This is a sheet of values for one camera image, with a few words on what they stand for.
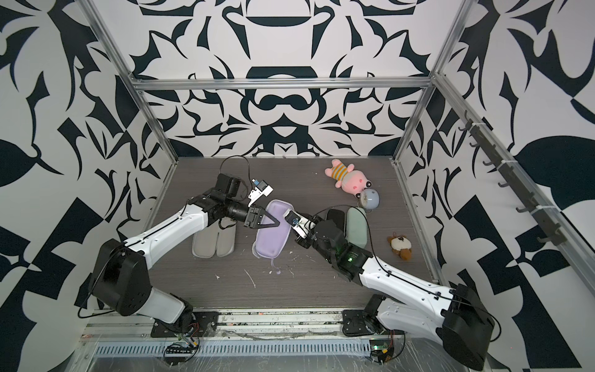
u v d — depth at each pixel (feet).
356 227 3.11
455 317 1.34
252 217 2.25
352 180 3.41
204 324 2.41
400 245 2.92
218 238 3.00
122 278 1.42
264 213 2.33
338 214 3.32
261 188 2.34
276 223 2.34
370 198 3.20
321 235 1.83
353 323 2.43
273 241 2.33
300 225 2.00
